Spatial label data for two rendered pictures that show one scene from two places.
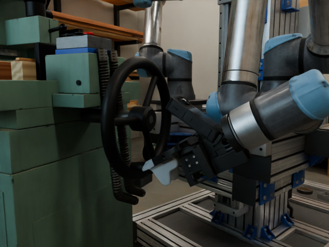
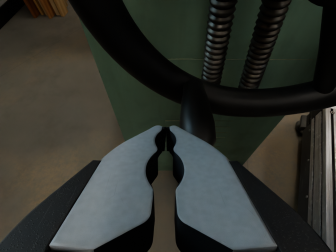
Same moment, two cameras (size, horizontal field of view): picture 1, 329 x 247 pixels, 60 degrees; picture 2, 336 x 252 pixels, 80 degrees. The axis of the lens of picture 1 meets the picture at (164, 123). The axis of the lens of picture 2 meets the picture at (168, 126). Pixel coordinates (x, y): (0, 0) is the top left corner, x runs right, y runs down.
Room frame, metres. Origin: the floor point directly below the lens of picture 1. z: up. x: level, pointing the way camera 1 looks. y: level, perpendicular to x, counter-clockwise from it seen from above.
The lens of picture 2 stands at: (0.54, -0.02, 0.83)
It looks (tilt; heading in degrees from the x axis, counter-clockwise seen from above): 58 degrees down; 63
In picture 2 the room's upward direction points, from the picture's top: straight up
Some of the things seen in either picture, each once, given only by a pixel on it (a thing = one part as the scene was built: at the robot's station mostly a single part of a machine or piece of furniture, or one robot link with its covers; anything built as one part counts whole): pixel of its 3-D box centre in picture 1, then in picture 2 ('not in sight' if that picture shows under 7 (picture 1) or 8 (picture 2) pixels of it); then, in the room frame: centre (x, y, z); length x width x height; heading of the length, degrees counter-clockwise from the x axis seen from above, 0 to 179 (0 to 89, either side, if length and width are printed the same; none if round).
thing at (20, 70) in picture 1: (23, 71); not in sight; (0.63, 0.31, 0.92); 0.04 x 0.03 x 0.04; 160
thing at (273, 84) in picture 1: (279, 90); not in sight; (0.98, -0.40, 0.87); 0.15 x 0.15 x 0.10
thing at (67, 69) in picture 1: (87, 74); not in sight; (0.72, 0.19, 0.91); 0.15 x 0.14 x 0.09; 153
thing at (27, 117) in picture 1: (56, 110); not in sight; (0.80, 0.30, 0.82); 0.40 x 0.21 x 0.04; 153
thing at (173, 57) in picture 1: (177, 63); not in sight; (1.36, -0.06, 0.98); 0.13 x 0.12 x 0.14; 83
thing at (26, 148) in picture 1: (15, 128); not in sight; (0.88, 0.47, 0.76); 0.57 x 0.45 x 0.09; 63
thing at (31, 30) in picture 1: (33, 36); not in sight; (0.84, 0.37, 1.03); 0.14 x 0.07 x 0.09; 63
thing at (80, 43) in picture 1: (88, 44); not in sight; (0.73, 0.19, 0.99); 0.13 x 0.11 x 0.06; 153
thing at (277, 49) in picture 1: (284, 56); not in sight; (0.98, -0.40, 0.98); 0.13 x 0.12 x 0.14; 56
